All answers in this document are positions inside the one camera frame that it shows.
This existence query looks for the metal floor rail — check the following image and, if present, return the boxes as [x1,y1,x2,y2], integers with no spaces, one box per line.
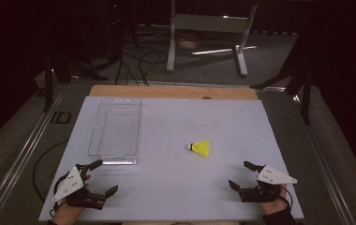
[291,93,356,225]
[0,83,67,225]

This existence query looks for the yellow shuttlecock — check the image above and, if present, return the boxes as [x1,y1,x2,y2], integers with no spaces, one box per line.
[185,140,212,159]

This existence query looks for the person's right hand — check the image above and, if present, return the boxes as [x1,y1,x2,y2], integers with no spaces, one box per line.
[260,185,289,217]

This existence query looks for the wooden table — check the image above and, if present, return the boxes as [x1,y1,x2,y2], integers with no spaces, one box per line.
[88,84,259,101]

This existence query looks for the black stand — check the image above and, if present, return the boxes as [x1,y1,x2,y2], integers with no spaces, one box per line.
[42,51,109,113]
[250,27,314,126]

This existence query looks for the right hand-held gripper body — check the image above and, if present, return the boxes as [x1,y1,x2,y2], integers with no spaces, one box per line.
[238,164,299,203]

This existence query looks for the white metal stand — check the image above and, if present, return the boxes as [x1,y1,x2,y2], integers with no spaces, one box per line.
[166,0,259,78]

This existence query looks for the hand-held gripper cable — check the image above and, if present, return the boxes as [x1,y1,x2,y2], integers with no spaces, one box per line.
[278,185,294,210]
[52,172,74,218]

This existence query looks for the white table board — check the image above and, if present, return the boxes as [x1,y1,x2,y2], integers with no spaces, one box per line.
[37,96,305,223]

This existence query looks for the clear plastic container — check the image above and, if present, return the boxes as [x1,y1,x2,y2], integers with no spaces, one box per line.
[87,97,142,166]

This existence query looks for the right hand-held gripper cable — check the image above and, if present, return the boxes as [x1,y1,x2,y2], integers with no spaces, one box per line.
[278,185,294,210]

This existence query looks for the person's left hand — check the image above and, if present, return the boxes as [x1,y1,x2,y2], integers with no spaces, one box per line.
[52,200,86,222]

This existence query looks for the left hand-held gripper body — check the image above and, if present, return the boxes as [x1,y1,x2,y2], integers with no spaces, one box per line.
[52,163,106,210]

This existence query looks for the black floor cable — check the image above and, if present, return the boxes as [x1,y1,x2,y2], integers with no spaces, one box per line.
[114,46,141,86]
[138,50,169,87]
[32,139,70,203]

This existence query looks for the left hand-held gripper cable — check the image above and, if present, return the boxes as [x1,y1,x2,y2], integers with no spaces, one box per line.
[52,172,74,218]

